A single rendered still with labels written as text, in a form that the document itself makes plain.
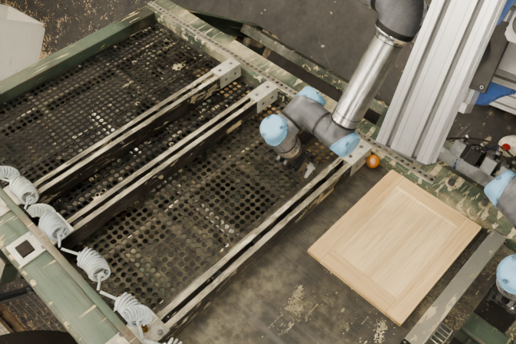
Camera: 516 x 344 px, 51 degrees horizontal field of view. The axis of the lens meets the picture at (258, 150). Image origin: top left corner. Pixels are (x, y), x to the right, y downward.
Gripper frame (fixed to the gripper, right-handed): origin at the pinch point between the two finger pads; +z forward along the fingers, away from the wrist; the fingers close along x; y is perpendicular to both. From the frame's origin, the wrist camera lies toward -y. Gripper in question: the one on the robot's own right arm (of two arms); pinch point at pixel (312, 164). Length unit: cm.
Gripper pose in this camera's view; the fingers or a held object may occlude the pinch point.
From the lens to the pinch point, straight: 176.3
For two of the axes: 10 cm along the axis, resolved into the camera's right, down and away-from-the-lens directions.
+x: 7.6, 4.2, -5.0
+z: 3.7, 3.7, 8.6
